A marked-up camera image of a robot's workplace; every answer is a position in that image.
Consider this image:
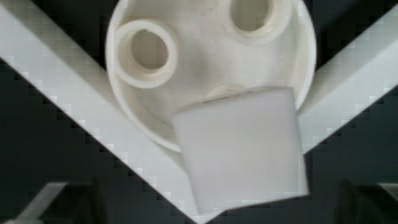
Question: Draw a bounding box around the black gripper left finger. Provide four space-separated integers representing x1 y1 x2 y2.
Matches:
13 180 109 224

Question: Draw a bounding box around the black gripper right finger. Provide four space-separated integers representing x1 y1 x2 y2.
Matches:
337 180 398 224

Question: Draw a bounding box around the white stool leg block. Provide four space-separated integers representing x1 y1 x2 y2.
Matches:
173 87 310 213

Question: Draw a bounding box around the white front fence rail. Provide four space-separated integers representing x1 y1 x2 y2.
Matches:
0 0 219 224

